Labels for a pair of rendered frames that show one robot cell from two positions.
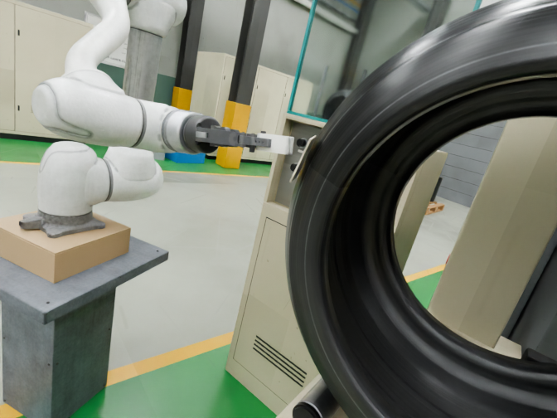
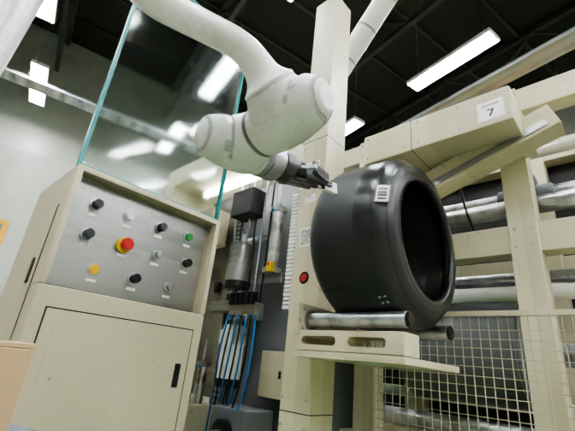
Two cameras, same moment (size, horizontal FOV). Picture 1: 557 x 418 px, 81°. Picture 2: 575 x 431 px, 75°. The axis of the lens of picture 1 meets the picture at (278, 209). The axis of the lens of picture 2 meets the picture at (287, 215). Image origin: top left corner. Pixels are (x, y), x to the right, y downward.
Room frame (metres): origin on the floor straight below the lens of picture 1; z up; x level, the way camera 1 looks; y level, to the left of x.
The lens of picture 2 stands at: (0.49, 0.95, 0.75)
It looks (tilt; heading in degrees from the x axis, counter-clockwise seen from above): 22 degrees up; 281
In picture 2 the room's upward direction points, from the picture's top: 6 degrees clockwise
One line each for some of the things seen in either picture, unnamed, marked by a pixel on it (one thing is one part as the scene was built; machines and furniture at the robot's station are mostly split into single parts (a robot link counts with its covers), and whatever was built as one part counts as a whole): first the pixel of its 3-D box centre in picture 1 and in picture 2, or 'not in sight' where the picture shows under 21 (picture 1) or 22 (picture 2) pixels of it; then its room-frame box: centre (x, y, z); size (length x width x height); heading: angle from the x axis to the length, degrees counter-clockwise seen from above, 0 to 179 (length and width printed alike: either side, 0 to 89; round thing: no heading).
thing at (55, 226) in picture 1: (60, 216); not in sight; (0.99, 0.70, 0.78); 0.22 x 0.18 x 0.06; 154
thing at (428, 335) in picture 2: not in sight; (400, 332); (0.33, -0.43, 0.90); 0.35 x 0.05 x 0.05; 147
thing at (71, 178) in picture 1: (71, 176); not in sight; (1.01, 0.69, 0.92); 0.18 x 0.16 x 0.22; 143
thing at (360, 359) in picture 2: not in sight; (377, 360); (0.41, -0.32, 0.80); 0.37 x 0.36 x 0.02; 57
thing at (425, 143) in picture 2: not in sight; (440, 143); (0.14, -0.50, 1.71); 0.61 x 0.25 x 0.15; 147
